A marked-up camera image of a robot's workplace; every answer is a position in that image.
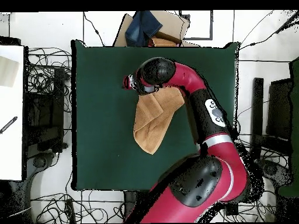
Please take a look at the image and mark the long black cable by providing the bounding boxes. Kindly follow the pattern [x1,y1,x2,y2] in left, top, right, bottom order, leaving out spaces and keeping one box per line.
[239,10,299,50]

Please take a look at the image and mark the black swivel chair base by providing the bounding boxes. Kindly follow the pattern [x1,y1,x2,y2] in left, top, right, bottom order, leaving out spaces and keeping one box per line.
[256,158,293,187]
[25,151,59,224]

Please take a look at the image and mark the black upright post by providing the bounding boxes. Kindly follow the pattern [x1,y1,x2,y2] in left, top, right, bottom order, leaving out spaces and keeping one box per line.
[250,77,264,160]

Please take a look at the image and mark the tan terry towel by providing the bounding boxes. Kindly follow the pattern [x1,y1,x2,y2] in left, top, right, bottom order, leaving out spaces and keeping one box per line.
[133,86,186,155]

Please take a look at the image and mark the black ribbed rod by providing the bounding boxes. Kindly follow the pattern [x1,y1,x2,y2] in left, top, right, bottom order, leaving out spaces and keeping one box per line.
[0,115,18,135]

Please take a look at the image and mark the black rectangular frame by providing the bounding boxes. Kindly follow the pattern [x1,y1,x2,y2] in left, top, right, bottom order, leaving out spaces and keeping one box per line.
[179,10,214,41]

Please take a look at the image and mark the thin black cable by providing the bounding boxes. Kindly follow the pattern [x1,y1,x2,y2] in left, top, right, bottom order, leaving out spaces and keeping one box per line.
[83,11,105,47]

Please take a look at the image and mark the white desk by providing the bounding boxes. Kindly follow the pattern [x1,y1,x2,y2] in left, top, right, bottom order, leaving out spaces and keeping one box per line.
[0,44,25,181]

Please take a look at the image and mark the blue denim jeans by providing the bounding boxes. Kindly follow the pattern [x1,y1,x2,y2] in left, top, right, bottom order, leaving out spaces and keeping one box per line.
[125,10,164,47]

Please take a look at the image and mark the brown cardboard box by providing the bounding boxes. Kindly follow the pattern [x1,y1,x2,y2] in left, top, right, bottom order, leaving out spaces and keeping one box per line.
[113,10,200,47]

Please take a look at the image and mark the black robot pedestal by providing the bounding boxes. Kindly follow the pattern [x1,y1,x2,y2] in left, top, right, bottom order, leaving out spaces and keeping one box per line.
[123,190,155,218]

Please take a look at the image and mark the dark green table cloth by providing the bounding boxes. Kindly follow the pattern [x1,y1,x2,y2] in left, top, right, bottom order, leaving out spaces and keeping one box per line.
[71,40,240,191]

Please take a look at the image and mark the black equipment rack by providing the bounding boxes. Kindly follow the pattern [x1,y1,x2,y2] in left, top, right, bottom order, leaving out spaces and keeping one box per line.
[24,67,69,159]

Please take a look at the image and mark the beige paper sheet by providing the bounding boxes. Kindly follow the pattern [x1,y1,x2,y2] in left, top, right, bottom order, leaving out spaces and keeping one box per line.
[0,55,20,88]

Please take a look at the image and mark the black chair panel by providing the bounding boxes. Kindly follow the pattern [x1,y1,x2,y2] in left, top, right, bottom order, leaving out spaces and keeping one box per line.
[266,78,294,141]

